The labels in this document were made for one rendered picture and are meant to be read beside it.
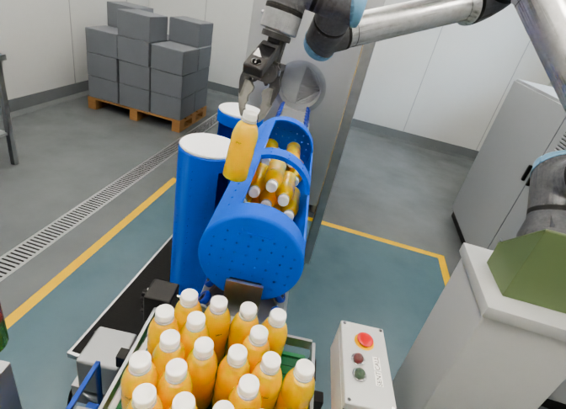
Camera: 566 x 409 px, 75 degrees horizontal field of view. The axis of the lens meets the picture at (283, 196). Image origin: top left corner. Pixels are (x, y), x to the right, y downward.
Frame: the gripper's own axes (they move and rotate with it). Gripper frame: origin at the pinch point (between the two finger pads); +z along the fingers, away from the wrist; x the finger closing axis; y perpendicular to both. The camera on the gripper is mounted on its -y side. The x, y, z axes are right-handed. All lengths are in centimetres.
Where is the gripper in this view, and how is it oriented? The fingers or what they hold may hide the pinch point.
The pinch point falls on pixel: (250, 114)
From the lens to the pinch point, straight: 95.4
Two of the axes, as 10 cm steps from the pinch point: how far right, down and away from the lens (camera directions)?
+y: 1.9, -3.1, 9.3
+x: -9.3, -3.7, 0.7
